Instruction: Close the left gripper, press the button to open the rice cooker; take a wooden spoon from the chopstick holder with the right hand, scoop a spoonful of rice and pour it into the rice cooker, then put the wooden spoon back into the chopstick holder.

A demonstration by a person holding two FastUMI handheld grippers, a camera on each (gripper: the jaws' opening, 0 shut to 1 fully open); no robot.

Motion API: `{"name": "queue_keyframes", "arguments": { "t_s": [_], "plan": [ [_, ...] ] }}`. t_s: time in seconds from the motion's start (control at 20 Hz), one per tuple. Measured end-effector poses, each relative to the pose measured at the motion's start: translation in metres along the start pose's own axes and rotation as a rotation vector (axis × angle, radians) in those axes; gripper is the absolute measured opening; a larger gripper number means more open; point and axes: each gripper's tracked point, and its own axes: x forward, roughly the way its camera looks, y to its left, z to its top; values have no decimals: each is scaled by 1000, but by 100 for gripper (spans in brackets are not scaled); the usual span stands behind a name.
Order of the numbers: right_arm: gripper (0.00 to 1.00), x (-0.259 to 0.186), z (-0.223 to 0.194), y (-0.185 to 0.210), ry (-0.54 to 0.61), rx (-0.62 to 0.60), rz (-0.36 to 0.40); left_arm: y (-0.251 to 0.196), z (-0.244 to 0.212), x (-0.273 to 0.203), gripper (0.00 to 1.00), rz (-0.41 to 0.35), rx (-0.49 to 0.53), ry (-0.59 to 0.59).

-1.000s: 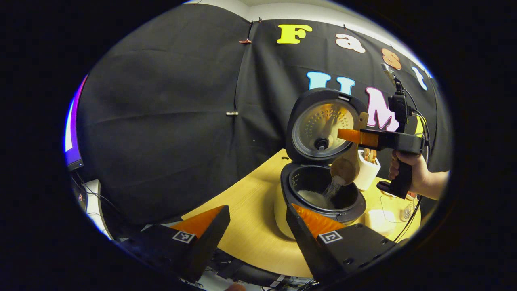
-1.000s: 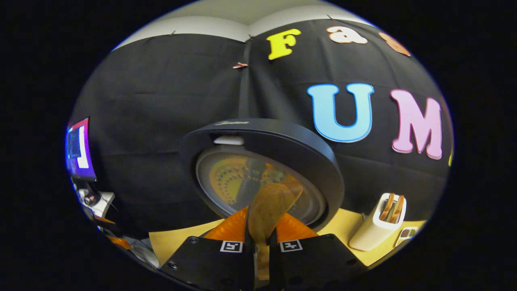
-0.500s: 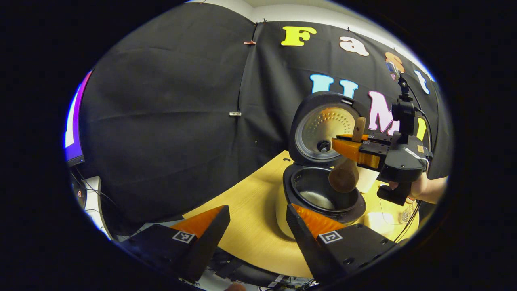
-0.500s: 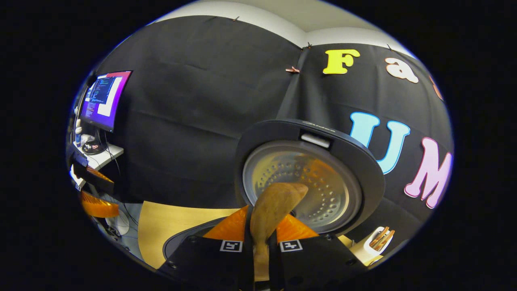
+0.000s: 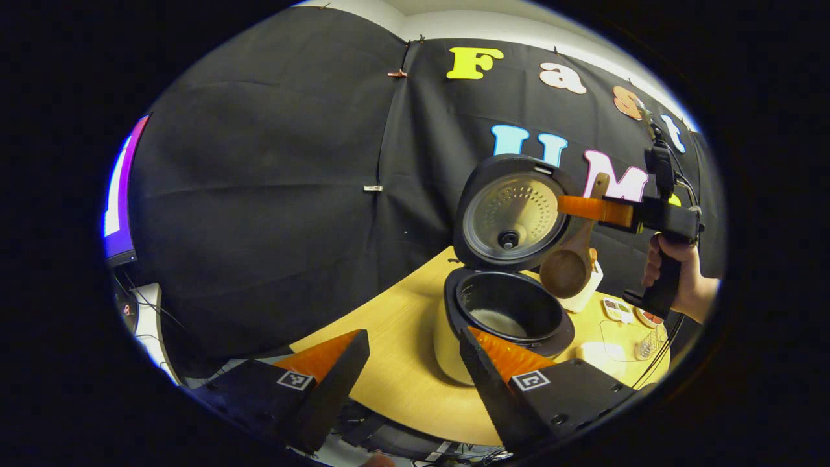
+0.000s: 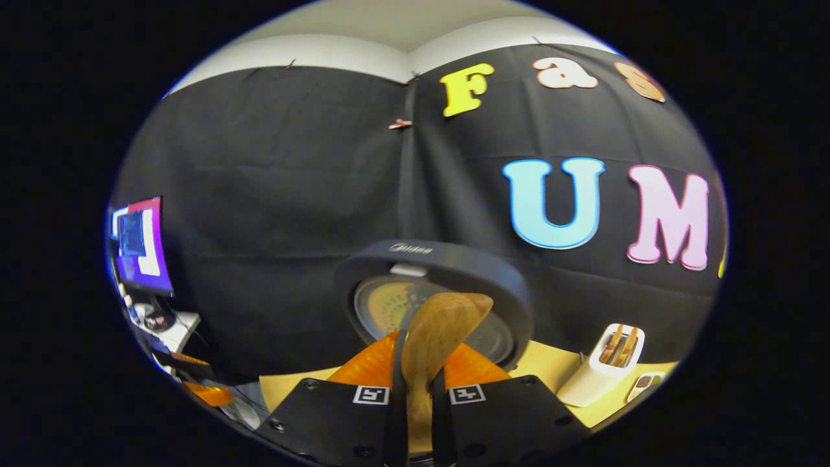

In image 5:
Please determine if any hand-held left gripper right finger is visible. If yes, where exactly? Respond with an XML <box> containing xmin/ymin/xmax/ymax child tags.
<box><xmin>459</xmin><ymin>326</ymin><xmax>639</xmax><ymax>458</ymax></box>

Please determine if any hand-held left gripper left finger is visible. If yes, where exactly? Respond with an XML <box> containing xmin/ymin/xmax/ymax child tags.
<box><xmin>195</xmin><ymin>329</ymin><xmax>370</xmax><ymax>455</ymax></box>

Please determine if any dark lidded rice cooker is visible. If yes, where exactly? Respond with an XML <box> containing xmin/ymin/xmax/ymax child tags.
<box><xmin>433</xmin><ymin>154</ymin><xmax>584</xmax><ymax>387</ymax></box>

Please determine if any clear box of rice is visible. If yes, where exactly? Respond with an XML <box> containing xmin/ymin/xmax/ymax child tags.
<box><xmin>576</xmin><ymin>319</ymin><xmax>649</xmax><ymax>370</ymax></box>

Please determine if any metal wire chopstick holder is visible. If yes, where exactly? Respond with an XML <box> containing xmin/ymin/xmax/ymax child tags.
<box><xmin>635</xmin><ymin>324</ymin><xmax>669</xmax><ymax>361</ymax></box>

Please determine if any white toaster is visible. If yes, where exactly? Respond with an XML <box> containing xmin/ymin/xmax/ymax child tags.
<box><xmin>561</xmin><ymin>259</ymin><xmax>604</xmax><ymax>314</ymax></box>

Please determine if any white divided bean dish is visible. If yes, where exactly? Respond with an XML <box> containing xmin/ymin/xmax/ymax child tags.
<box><xmin>602</xmin><ymin>297</ymin><xmax>635</xmax><ymax>324</ymax></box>

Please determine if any black backdrop cloth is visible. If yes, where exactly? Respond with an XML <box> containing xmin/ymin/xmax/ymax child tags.
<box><xmin>126</xmin><ymin>6</ymin><xmax>726</xmax><ymax>364</ymax></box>

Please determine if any white side desk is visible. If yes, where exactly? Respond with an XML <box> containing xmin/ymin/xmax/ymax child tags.
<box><xmin>126</xmin><ymin>282</ymin><xmax>182</xmax><ymax>385</ymax></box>

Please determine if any computer monitor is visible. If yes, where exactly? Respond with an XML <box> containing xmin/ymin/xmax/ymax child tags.
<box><xmin>104</xmin><ymin>114</ymin><xmax>151</xmax><ymax>267</ymax></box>

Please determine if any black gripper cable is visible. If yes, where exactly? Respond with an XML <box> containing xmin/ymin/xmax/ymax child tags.
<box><xmin>632</xmin><ymin>311</ymin><xmax>685</xmax><ymax>389</ymax></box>

